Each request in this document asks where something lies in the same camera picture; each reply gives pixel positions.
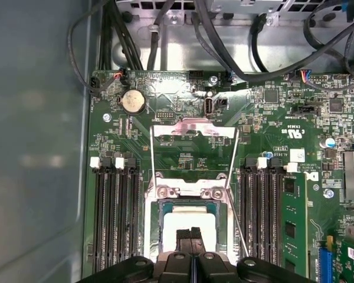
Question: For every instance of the silver board screw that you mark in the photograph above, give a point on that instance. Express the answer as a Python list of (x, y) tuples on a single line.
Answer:
[(329, 193), (213, 80), (106, 117)]

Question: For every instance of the white board sticker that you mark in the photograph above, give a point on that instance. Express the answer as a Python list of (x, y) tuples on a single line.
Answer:
[(297, 154)]

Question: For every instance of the green motherboard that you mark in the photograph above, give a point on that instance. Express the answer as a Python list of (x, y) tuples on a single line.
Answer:
[(253, 132)]

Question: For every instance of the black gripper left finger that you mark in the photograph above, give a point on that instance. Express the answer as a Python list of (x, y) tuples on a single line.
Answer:
[(174, 268)]

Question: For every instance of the black open PC case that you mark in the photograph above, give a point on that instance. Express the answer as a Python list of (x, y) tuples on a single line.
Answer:
[(32, 147)]

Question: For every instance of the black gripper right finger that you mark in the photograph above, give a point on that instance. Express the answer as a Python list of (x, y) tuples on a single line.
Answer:
[(212, 268)]

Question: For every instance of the blue expansion slot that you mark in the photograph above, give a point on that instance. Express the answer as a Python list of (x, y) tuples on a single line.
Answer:
[(325, 261)]

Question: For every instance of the black square chip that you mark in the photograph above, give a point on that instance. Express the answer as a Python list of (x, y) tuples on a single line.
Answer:
[(335, 105), (271, 95)]

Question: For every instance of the round coin battery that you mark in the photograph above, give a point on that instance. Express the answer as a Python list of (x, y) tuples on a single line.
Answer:
[(132, 101)]

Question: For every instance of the internal USB port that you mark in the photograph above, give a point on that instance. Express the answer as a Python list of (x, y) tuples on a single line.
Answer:
[(209, 106)]

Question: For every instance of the small silver capacitor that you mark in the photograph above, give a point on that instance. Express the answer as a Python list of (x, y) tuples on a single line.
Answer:
[(330, 142)]

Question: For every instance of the green RAM stick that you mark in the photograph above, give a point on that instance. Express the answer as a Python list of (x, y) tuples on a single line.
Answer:
[(295, 206)]

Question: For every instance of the silver topped CPU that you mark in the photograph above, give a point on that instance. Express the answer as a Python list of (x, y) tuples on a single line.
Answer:
[(188, 218)]

